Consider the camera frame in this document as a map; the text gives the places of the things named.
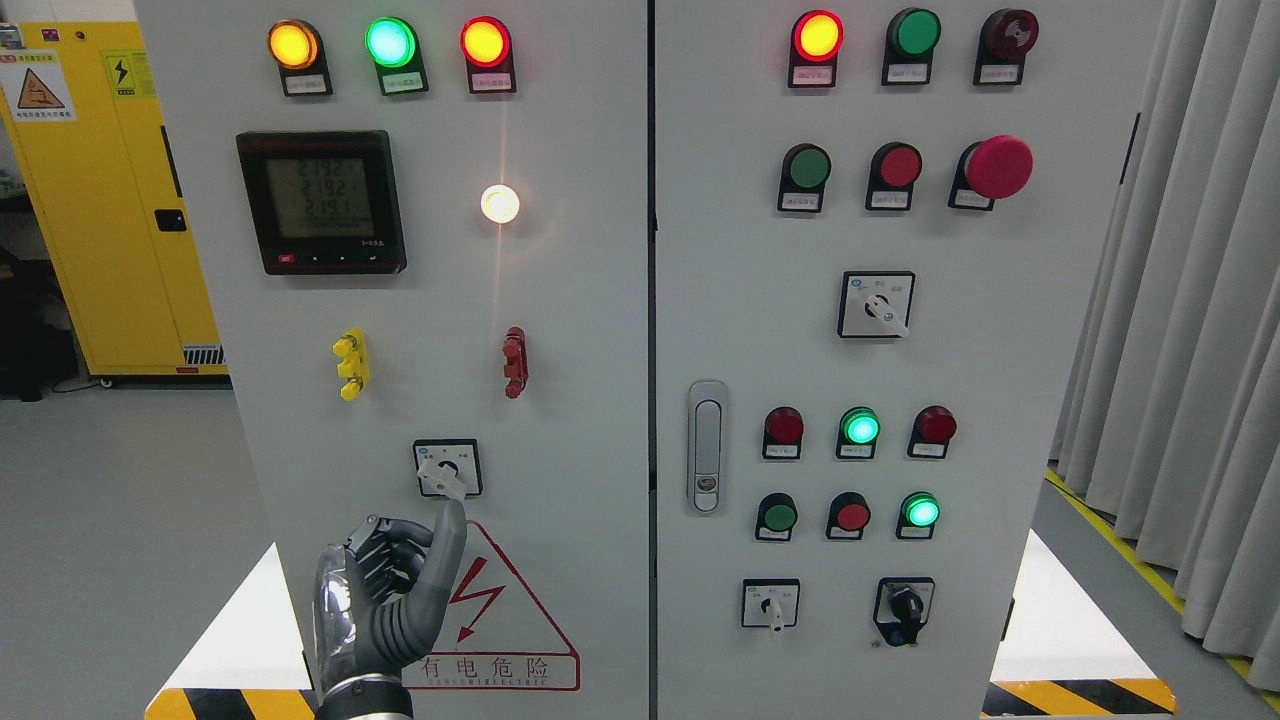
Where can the red electric hazard warning sticker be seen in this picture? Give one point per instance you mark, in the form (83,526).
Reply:
(496,633)

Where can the black digital power meter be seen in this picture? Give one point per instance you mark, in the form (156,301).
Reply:
(323,203)

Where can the white rotary switch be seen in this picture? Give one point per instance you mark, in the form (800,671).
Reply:
(770,603)
(875,305)

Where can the green indicator light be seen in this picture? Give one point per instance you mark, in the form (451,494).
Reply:
(911,38)
(394,49)

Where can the grey electrical control cabinet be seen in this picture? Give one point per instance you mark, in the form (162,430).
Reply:
(645,140)

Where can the lit green indicator middle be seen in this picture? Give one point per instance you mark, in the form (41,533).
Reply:
(857,434)

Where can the small clear bulb light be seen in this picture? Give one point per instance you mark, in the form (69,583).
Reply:
(500,204)

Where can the yellow safety storage cabinet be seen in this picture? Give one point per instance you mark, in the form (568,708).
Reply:
(80,103)

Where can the dark red indicator left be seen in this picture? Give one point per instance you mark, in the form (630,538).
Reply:
(783,432)

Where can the red indicator light right door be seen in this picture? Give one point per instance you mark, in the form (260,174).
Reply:
(816,40)

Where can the green push button upper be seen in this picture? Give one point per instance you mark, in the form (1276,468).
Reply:
(805,169)

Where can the dark red indicator right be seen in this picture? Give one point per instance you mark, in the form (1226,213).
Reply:
(931,433)

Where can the yellow terminal connector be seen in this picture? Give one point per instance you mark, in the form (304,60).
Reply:
(353,363)

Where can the red indicator light top left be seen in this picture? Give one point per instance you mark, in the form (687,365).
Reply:
(488,52)

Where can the grey curtain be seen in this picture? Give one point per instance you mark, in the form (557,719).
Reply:
(1171,421)

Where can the green push button lower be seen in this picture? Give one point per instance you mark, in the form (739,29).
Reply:
(776,518)

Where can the white rotary switch upper right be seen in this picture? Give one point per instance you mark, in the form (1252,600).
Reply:
(875,305)

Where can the black robot hand body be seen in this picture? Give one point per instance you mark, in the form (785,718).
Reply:
(371,613)

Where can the amber indicator light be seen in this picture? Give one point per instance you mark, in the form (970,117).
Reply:
(299,54)

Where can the green indicator light top left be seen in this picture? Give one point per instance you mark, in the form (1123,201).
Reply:
(394,49)

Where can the dark red buzzer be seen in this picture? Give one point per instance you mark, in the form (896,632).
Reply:
(1004,42)

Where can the white rotary switch door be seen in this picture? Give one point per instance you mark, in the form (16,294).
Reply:
(448,468)

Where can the red push button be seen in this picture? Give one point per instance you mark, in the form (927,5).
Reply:
(848,517)
(892,175)

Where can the red push button upper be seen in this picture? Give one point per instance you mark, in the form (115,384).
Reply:
(892,175)

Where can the silver door handle lock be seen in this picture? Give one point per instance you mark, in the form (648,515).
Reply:
(706,403)

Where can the black selector knob switch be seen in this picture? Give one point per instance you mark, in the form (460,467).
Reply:
(903,606)

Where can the lit green push button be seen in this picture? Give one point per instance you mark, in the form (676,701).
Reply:
(918,516)

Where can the red terminal connector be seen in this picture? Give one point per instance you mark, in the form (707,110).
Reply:
(516,361)

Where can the red emergency stop button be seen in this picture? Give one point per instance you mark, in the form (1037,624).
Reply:
(990,170)

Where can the white rotary switch lower right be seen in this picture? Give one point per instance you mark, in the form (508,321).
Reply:
(770,603)

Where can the red push button lower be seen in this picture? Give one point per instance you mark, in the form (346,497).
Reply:
(848,517)

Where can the dark red indicator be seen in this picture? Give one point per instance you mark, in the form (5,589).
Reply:
(783,432)
(931,433)

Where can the green indicator light right top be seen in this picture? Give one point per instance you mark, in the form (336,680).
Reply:
(911,38)

